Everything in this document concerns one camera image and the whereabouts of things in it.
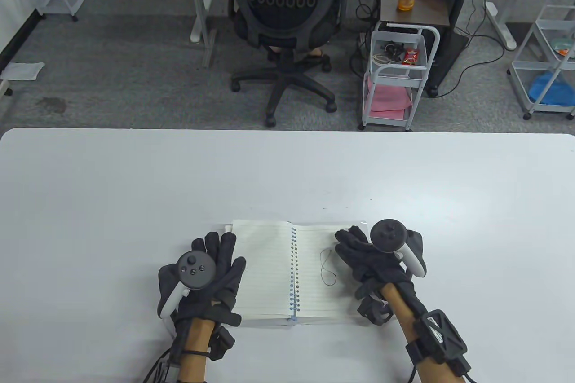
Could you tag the person's right forearm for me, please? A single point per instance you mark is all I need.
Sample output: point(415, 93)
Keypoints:
point(402, 311)

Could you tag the black office chair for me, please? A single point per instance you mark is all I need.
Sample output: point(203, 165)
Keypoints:
point(283, 19)

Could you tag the grey white right controller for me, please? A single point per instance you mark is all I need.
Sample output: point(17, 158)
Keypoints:
point(388, 235)

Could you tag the pink cloth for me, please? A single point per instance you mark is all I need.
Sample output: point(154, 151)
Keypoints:
point(388, 98)

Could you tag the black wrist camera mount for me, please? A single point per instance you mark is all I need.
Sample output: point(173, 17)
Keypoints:
point(438, 336)

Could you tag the person's left forearm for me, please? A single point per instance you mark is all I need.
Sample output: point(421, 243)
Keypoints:
point(193, 360)

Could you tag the black wrist sensor box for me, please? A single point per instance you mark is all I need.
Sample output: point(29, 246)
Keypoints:
point(222, 342)
point(373, 313)

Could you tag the dark wooden side table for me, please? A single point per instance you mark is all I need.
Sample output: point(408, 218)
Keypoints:
point(426, 10)

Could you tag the grey white left controller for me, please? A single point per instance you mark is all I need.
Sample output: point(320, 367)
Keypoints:
point(195, 270)

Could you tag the orange teal packet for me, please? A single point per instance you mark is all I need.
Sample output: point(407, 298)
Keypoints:
point(563, 47)

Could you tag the black left wrist sensor box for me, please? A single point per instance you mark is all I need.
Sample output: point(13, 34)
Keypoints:
point(222, 342)

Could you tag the small white rolling cart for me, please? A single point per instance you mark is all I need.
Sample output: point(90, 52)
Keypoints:
point(395, 73)

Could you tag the white desk leg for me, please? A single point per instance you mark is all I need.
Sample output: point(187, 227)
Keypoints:
point(501, 26)
point(197, 6)

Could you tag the black right wrist sensor box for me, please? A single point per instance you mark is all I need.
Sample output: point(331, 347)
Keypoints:
point(373, 313)

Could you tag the white paper on floor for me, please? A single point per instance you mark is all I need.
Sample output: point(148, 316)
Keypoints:
point(22, 71)

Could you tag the blue plastic bag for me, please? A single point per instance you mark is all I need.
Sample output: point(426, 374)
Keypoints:
point(550, 89)

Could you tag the red snack packet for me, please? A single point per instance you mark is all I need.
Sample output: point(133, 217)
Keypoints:
point(410, 56)

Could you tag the grey white controller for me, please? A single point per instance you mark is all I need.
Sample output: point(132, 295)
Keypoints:
point(388, 235)
point(195, 270)

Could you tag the person's right hand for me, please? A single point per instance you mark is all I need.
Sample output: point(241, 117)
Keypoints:
point(373, 266)

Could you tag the person's left hand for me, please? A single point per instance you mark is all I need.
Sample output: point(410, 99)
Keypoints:
point(227, 275)

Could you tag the white spiral notebook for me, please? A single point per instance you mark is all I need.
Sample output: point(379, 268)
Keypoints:
point(265, 266)

